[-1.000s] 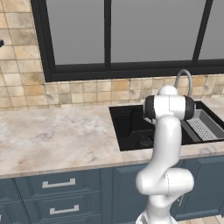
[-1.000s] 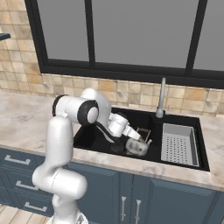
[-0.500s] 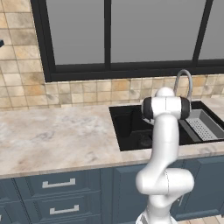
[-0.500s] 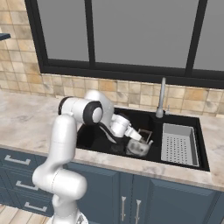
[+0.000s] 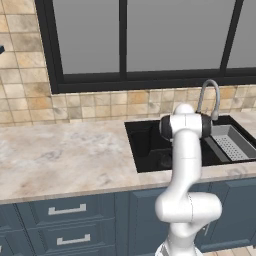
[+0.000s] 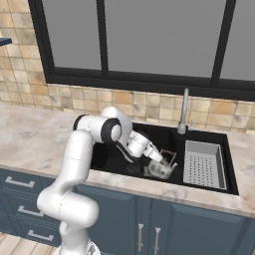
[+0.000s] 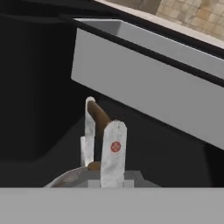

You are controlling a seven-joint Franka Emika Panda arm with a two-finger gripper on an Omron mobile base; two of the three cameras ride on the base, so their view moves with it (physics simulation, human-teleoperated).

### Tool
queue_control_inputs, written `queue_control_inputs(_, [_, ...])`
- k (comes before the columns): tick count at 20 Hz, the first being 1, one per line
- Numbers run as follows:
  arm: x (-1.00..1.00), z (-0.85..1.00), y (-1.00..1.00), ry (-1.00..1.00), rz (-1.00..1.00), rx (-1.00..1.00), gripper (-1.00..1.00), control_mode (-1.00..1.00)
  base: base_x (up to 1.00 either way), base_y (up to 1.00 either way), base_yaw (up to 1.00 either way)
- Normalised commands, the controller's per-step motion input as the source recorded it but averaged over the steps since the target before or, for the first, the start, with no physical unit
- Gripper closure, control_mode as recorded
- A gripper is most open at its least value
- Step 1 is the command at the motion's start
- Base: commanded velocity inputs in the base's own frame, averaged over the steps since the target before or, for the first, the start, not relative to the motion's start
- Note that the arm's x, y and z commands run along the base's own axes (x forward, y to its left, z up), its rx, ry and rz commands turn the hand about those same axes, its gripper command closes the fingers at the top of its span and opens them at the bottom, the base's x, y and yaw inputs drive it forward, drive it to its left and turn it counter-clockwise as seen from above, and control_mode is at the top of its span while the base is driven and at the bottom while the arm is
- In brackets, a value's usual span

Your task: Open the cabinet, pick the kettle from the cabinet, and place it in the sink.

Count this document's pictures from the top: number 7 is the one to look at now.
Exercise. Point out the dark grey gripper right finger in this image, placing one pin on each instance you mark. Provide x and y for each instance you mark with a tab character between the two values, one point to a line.
137	178

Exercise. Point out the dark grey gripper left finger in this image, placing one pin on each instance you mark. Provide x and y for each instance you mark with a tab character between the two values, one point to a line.
94	183

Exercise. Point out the black sink basin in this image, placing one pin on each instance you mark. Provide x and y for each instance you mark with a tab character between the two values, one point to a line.
32	102

